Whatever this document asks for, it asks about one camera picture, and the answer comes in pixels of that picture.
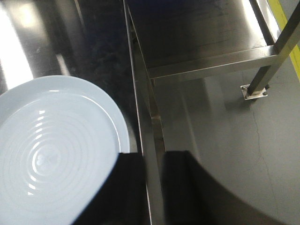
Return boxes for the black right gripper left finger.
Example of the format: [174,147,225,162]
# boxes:
[73,153,146,225]

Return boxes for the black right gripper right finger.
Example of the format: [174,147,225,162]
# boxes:
[161,151,281,225]

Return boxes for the light blue plate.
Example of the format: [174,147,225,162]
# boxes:
[0,75,130,225]

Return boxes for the steel table crossbar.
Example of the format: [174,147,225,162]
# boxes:
[148,45,278,80]

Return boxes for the steel table leg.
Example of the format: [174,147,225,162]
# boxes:
[247,5,300,96]

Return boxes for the yellow floor tape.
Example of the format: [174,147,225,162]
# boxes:
[268,0,300,77]

